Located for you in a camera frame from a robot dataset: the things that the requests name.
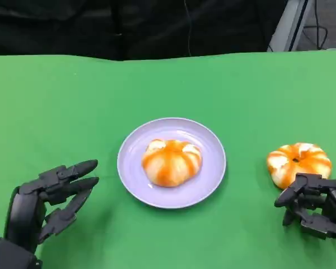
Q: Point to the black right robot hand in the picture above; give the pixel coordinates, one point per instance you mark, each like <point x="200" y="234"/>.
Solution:
<point x="330" y="201"/>

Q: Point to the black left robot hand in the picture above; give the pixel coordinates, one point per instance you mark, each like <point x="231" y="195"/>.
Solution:
<point x="25" y="207"/>

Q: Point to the orange and white bread roll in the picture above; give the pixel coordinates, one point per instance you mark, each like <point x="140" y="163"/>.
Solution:
<point x="285" y="165"/>
<point x="170" y="165"/>

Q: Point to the lilac plate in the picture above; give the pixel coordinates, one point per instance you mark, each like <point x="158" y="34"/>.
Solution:
<point x="207" y="179"/>

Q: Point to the grey slanted panel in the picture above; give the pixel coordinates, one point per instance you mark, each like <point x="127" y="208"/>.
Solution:
<point x="291" y="25"/>

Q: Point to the black table skirt cloth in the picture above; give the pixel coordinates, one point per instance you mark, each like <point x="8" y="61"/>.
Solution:
<point x="72" y="25"/>

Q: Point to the green table cloth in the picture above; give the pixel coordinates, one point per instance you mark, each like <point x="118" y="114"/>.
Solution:
<point x="168" y="84"/>

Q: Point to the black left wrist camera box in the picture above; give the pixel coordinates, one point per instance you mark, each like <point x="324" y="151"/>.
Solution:
<point x="11" y="256"/>

